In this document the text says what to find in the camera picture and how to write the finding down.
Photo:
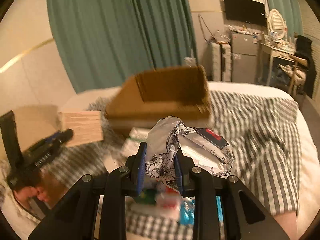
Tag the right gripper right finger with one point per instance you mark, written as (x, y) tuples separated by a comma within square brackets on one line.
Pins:
[(214, 216)]

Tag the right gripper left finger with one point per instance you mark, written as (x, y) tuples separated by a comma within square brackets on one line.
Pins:
[(125, 181)]

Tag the floral wrapper bag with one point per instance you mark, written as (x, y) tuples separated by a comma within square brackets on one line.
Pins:
[(207, 149)]

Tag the green sachet packet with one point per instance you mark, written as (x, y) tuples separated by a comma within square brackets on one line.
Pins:
[(147, 197)]

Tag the red white sachet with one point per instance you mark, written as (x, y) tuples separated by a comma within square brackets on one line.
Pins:
[(168, 198)]

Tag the blue blister pack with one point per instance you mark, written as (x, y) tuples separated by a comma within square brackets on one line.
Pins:
[(187, 210)]

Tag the green white medicine box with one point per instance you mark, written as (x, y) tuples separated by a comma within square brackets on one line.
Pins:
[(132, 143)]

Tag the brown cardboard box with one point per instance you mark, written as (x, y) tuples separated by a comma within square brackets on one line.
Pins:
[(148, 96)]

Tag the white suitcase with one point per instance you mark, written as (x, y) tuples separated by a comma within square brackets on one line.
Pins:
[(221, 62)]

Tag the silver mini fridge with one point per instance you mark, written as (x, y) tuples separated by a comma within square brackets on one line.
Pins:
[(244, 57)]

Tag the white dressing table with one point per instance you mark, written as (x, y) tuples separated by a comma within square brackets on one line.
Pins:
[(267, 54)]

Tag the green curtain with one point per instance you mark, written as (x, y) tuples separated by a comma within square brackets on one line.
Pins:
[(103, 42), (290, 11)]

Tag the wooden chair with clothes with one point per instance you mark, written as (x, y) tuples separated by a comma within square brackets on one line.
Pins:
[(303, 73)]

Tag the white oval vanity mirror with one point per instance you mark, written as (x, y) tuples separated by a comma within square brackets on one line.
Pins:
[(276, 24)]

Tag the black wall television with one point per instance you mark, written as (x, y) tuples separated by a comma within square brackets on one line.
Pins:
[(248, 11)]

